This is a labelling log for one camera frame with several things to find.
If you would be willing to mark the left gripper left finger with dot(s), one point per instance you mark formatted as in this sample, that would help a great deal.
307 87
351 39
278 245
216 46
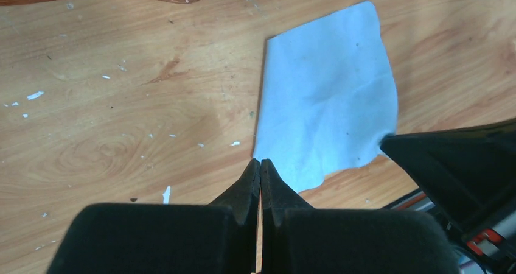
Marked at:
219 237

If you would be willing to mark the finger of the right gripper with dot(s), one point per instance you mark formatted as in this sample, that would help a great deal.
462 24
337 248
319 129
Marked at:
469 173

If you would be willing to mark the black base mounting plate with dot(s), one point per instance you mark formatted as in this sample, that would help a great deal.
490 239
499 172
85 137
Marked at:
489 249

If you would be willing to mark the light blue cleaning cloth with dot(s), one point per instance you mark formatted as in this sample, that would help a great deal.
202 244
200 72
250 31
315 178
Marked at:
328 97

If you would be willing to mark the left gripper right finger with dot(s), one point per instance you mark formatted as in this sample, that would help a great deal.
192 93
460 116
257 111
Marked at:
298 238

